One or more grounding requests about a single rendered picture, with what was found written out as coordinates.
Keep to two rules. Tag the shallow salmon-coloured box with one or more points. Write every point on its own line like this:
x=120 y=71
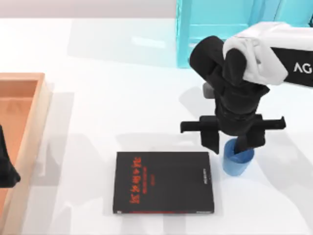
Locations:
x=17 y=102

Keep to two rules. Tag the light blue rack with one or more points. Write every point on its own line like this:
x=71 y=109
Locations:
x=195 y=31

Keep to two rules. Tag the blue cup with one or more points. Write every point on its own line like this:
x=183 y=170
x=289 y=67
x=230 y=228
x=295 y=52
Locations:
x=236 y=165

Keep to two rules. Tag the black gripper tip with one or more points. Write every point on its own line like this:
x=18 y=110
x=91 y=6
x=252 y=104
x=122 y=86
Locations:
x=6 y=169

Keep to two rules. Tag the black book with red lettering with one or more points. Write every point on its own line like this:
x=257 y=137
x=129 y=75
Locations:
x=163 y=182

